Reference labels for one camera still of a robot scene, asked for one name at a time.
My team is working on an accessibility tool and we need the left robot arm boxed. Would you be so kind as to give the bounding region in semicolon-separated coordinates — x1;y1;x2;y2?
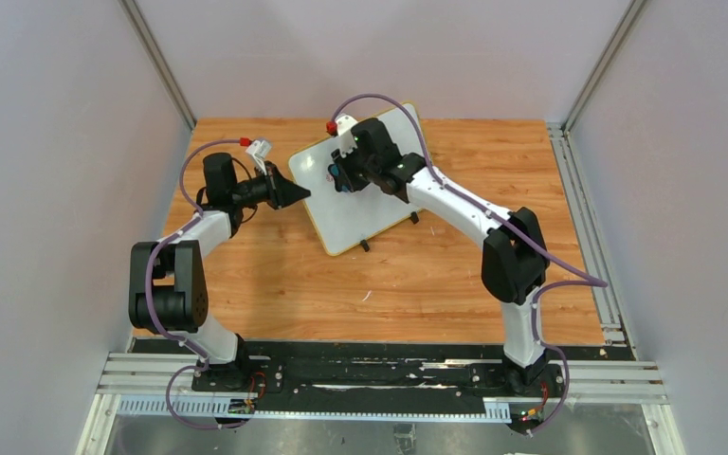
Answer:
128;153;311;379

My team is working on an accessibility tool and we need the aluminium front rail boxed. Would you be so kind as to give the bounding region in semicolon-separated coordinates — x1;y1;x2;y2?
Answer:
97;354;667;423

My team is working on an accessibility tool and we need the blue whiteboard eraser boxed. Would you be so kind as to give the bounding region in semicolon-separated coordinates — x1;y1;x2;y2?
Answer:
328;164;352;192

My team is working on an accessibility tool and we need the right aluminium corner post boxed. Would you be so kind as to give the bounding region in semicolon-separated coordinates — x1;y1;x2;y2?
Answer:
561;0;649;136

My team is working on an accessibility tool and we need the yellow framed whiteboard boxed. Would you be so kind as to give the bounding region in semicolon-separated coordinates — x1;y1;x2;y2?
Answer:
288;102;426;256

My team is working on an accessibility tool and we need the aluminium corner post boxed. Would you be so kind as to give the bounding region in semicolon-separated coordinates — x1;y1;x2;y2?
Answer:
118;0;197;131
561;0;649;136

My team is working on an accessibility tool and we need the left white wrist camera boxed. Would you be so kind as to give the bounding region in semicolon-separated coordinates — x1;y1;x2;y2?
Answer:
246;138;272;167

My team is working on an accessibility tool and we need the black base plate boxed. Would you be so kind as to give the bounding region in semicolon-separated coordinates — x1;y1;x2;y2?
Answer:
191;340;567;416

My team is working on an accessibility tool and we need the left aluminium corner post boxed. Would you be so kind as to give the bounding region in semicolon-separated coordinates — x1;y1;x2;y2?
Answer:
118;0;197;131

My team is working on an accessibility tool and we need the purple cable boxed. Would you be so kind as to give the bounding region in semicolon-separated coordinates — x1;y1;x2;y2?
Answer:
331;93;609;434
145;138;252;432

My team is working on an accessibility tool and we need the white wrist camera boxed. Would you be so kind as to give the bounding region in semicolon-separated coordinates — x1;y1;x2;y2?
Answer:
326;113;358;157
246;138;272;167

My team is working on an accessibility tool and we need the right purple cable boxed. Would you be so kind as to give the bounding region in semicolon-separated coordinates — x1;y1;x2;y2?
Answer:
331;93;609;434

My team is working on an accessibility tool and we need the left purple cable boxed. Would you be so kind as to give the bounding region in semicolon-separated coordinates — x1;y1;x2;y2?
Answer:
145;138;252;432

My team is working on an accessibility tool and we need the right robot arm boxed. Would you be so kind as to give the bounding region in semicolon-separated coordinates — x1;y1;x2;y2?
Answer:
326;116;550;383

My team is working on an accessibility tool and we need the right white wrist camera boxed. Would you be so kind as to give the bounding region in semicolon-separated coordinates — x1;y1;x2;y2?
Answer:
326;113;358;157

